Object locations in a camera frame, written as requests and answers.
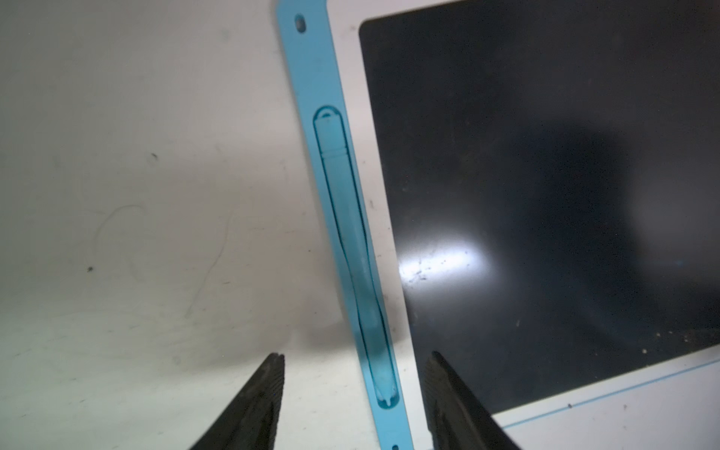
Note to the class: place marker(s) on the blue framed drawing tablet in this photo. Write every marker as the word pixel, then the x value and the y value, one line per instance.
pixel 539 185

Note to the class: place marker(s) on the teal tablet stylus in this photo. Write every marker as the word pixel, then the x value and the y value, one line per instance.
pixel 339 174

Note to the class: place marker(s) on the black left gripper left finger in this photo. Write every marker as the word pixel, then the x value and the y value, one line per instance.
pixel 251 419

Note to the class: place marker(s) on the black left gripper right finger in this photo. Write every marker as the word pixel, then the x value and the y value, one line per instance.
pixel 455 417

